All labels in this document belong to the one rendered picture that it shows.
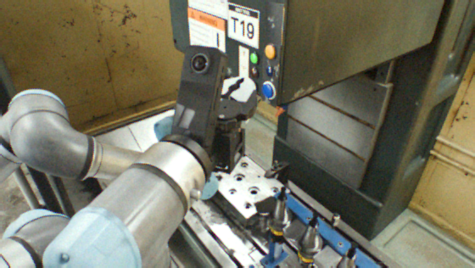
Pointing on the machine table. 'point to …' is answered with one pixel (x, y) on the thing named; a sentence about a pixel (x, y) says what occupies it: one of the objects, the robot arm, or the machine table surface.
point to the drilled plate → (245, 190)
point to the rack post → (276, 254)
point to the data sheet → (211, 7)
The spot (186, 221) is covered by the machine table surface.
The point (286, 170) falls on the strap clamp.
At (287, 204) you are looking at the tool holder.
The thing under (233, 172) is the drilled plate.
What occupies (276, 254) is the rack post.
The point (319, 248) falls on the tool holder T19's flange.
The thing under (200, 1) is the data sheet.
